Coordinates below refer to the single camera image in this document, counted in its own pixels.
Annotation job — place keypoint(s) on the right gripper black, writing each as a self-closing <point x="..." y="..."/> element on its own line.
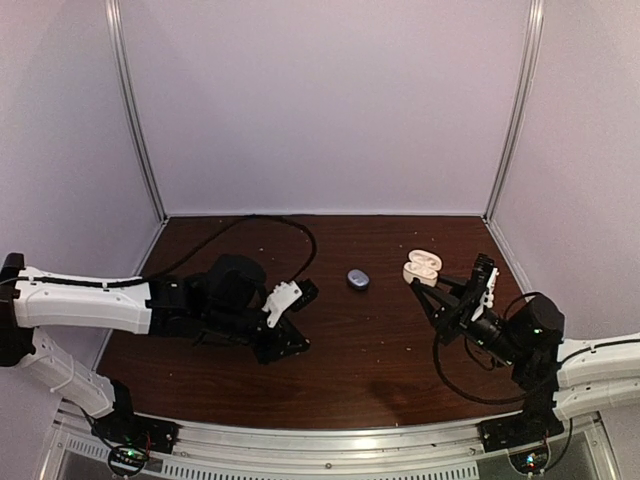
<point x="451" y="320"/>

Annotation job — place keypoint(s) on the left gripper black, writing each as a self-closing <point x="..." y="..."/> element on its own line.
<point x="285" y="334"/>

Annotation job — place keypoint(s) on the cream white charging case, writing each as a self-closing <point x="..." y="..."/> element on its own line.
<point x="423" y="266"/>

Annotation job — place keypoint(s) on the lavender earbud charging case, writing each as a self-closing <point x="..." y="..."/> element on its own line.
<point x="358" y="279"/>

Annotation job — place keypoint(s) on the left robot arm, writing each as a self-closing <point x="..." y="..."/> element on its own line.
<point x="230" y="301"/>

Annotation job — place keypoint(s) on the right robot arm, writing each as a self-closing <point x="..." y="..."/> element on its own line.
<point x="560" y="378"/>

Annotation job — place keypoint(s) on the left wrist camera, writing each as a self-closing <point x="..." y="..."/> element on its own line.
<point x="287" y="296"/>

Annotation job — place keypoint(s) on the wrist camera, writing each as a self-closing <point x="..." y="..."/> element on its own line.
<point x="483" y="279"/>
<point x="287" y="296"/>

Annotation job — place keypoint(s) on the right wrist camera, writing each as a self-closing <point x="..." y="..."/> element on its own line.
<point x="483" y="279"/>

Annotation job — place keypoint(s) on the front aluminium rail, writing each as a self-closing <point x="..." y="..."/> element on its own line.
<point x="451" y="450"/>

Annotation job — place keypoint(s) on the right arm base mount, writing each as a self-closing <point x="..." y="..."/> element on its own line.
<point x="525" y="435"/>

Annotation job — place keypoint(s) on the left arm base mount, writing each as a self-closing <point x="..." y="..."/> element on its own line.
<point x="131" y="438"/>

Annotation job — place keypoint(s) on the right aluminium frame post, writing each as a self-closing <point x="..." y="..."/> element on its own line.
<point x="529" y="60"/>

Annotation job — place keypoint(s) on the aluminium frame post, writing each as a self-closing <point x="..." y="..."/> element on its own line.
<point x="117" y="37"/>
<point x="529" y="60"/>

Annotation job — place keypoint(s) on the left aluminium frame post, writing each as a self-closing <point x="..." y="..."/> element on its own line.
<point x="117" y="37"/>

